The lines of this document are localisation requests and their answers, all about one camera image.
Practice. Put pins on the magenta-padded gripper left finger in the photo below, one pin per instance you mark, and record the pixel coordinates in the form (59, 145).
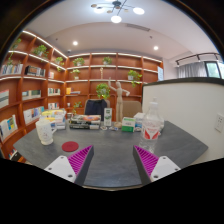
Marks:
(56, 166)

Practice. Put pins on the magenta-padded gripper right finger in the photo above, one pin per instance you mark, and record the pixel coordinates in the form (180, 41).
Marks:
(165, 166)

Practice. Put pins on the clear plastic water bottle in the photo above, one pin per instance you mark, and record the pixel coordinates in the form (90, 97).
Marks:
(150, 128)

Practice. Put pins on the flat round red coaster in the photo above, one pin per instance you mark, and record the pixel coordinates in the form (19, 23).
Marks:
(70, 146)

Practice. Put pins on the white printed mug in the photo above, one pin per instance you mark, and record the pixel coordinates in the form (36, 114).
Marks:
(45, 131)

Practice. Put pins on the stack of colourful books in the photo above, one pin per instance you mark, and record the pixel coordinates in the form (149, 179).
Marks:
(58, 116)

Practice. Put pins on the white tissue pack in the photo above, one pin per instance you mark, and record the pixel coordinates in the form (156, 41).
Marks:
(138, 119)

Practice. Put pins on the small green white box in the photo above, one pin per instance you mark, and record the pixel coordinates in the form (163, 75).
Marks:
(128, 124)

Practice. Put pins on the tan chair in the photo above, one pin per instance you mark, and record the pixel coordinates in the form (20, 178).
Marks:
(132, 108)

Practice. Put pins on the dark blue chair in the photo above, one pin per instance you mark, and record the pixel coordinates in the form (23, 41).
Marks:
(95, 108)

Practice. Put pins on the tall white green carton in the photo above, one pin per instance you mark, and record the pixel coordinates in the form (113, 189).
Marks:
(108, 117)

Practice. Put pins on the wooden artist mannequin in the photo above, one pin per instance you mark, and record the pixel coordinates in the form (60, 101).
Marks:
(119, 100)

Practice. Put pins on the wooden bookshelf unit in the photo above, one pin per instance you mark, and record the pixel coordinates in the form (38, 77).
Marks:
(83, 83)

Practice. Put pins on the grey curtain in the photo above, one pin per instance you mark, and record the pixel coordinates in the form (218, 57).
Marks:
(192, 70)

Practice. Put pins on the window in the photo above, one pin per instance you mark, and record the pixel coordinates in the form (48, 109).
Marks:
(213, 69)

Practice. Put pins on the recessed ceiling spotlight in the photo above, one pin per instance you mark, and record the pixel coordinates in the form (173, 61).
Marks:
(75, 43)
(155, 47)

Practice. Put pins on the ceiling air vent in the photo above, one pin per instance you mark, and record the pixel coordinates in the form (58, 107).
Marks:
(137, 27)

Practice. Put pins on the branched ceiling lamp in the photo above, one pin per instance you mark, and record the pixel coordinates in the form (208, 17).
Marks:
(116, 19)

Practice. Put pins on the black ceiling track rail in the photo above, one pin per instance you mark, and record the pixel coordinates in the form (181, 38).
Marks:
(196, 56)

